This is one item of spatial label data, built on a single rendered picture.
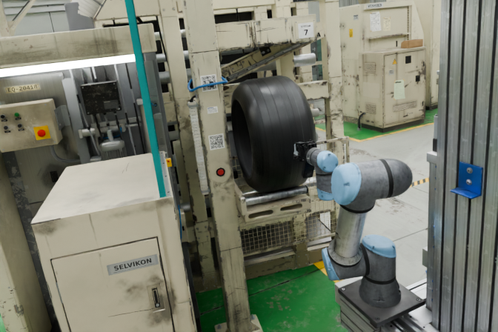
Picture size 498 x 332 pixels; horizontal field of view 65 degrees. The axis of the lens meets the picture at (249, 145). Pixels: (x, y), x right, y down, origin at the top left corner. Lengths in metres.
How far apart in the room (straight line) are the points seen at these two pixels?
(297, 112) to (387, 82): 4.65
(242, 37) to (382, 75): 4.38
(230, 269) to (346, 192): 1.22
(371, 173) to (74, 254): 0.89
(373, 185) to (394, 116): 5.49
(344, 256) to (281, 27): 1.31
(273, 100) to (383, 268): 0.86
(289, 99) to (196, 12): 0.58
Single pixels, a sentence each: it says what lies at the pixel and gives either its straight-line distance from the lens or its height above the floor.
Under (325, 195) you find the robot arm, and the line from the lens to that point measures 1.54.
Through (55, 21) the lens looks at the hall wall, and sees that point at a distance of 11.06.
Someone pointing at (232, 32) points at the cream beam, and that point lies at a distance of 2.16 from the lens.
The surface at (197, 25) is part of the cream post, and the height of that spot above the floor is 1.77.
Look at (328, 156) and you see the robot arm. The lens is 1.48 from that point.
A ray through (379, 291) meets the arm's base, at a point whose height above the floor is 0.77.
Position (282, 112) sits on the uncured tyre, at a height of 1.35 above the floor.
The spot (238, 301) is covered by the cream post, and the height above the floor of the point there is 0.29.
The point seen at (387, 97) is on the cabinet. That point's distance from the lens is 6.45.
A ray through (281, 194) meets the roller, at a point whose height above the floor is 0.91.
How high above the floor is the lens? 1.71
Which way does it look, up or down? 16 degrees down
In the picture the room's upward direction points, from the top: 6 degrees counter-clockwise
